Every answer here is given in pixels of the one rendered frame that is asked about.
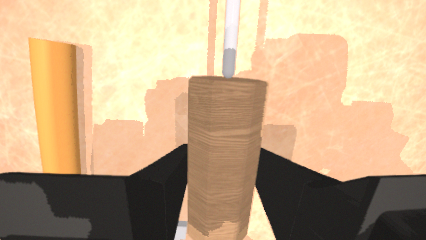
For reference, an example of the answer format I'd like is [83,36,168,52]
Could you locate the white forked hook tool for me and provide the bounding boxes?
[174,221,188,240]

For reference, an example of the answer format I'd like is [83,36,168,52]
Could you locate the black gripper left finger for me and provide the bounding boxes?
[0,144,188,240]

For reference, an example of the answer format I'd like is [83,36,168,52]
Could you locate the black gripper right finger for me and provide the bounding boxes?
[255,147,426,240]

